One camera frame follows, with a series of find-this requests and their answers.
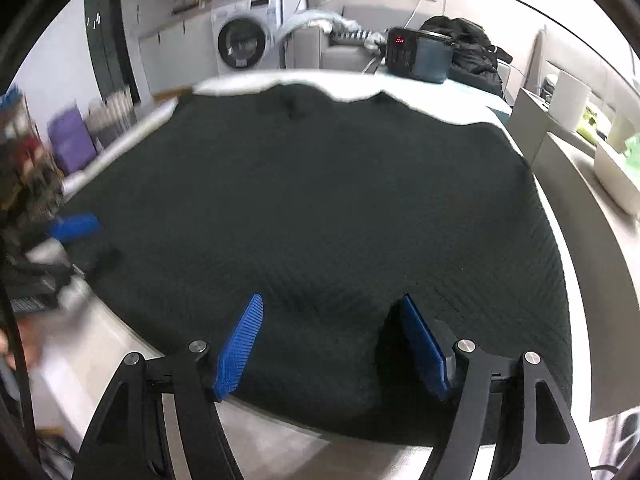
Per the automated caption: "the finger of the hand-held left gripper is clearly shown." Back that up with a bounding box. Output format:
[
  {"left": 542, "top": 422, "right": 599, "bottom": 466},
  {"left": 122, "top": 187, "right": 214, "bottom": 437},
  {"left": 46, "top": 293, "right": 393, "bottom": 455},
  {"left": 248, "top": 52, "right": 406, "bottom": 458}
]
[
  {"left": 72, "top": 244, "right": 122, "bottom": 277},
  {"left": 46, "top": 212, "right": 105, "bottom": 246}
]

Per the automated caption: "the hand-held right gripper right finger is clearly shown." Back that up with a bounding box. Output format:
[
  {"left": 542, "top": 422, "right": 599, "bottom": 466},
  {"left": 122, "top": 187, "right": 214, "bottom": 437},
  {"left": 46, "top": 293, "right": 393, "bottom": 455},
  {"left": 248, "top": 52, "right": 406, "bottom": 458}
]
[{"left": 400, "top": 294, "right": 593, "bottom": 480}]

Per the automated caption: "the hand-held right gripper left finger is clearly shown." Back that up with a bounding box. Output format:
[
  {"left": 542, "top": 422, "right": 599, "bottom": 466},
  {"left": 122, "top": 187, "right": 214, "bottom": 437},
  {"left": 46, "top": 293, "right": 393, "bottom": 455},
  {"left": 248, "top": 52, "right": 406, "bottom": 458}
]
[{"left": 72, "top": 293, "right": 264, "bottom": 480}]

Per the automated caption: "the black knit sweater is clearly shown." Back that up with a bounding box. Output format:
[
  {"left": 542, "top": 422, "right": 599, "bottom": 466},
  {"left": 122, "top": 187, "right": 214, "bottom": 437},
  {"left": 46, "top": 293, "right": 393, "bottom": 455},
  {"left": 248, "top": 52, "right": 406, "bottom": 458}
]
[{"left": 65, "top": 82, "right": 573, "bottom": 448}]

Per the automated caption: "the person's left hand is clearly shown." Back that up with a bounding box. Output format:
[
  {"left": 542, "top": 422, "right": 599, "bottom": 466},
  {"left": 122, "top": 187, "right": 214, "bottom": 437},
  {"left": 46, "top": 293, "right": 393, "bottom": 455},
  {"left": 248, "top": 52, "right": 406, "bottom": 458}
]
[{"left": 0, "top": 317, "right": 48, "bottom": 372}]

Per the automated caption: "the purple storage box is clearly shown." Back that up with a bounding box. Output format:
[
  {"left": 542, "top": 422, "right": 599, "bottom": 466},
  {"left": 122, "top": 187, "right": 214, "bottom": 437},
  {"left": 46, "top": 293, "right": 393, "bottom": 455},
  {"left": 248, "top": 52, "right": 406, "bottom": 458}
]
[{"left": 47, "top": 107, "right": 98, "bottom": 173}]

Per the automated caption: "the checked tablecloth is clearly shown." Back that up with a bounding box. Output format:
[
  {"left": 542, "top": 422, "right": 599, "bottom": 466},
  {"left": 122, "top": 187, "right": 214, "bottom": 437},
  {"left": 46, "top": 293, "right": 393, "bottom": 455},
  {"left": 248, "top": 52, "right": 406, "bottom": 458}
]
[{"left": 30, "top": 72, "right": 591, "bottom": 480}]

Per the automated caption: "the grey low cabinet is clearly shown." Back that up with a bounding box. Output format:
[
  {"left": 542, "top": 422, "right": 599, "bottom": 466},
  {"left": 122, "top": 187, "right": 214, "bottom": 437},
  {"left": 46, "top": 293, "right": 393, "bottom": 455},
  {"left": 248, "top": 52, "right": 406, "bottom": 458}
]
[{"left": 510, "top": 87, "right": 640, "bottom": 421}]

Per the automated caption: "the kitchen base cabinet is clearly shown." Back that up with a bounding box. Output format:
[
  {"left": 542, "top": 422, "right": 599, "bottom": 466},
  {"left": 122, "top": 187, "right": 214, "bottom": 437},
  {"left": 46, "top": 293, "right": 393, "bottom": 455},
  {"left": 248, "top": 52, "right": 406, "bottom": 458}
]
[{"left": 137, "top": 10, "right": 221, "bottom": 96}]

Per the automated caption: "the white washing machine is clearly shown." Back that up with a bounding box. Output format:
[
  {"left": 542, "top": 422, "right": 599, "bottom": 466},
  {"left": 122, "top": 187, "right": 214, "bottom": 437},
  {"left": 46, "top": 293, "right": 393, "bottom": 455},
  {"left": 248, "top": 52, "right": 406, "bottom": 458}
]
[{"left": 210, "top": 0, "right": 283, "bottom": 73}]

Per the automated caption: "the white bowl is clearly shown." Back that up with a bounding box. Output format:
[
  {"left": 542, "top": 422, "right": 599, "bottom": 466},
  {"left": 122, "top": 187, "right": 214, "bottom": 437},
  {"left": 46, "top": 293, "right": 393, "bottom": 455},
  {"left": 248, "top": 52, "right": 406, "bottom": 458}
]
[{"left": 592, "top": 140, "right": 640, "bottom": 216}]

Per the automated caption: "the yellow green fruit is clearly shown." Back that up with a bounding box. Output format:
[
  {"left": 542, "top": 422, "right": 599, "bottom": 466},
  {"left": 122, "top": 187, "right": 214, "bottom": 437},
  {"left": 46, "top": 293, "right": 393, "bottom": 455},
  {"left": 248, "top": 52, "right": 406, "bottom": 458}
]
[{"left": 577, "top": 107, "right": 608, "bottom": 143}]

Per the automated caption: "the white paper roll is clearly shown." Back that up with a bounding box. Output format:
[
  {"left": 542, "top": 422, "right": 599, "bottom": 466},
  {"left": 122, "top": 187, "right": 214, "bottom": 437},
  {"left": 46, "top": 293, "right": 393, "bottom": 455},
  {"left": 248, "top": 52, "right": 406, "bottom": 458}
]
[{"left": 550, "top": 70, "right": 592, "bottom": 133}]

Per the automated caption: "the black rice cooker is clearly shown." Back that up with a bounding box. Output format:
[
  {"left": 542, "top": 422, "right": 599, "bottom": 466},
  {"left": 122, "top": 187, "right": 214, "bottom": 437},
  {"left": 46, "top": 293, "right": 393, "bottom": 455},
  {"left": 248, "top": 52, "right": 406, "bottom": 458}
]
[{"left": 385, "top": 26, "right": 456, "bottom": 84}]

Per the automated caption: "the black jacket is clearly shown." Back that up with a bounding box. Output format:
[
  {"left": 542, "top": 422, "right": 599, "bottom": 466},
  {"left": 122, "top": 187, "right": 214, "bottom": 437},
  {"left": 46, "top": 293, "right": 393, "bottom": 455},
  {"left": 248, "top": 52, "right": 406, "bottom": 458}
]
[{"left": 419, "top": 16, "right": 513, "bottom": 96}]

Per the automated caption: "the grey sofa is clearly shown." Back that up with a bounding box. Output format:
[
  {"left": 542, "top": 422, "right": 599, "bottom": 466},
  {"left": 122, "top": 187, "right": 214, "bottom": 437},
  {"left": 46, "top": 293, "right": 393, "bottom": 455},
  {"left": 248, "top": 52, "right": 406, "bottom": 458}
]
[{"left": 285, "top": 0, "right": 391, "bottom": 73}]

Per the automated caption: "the grey blanket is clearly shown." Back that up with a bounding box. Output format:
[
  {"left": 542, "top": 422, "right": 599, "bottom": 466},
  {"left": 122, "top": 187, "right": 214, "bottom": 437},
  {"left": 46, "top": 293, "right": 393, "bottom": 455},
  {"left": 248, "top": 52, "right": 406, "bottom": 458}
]
[{"left": 272, "top": 8, "right": 361, "bottom": 43}]

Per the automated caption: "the beige bed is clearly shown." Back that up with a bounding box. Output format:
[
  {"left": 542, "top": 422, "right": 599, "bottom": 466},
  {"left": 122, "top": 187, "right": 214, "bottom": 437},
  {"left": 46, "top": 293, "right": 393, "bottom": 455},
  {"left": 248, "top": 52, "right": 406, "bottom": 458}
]
[{"left": 530, "top": 25, "right": 640, "bottom": 93}]

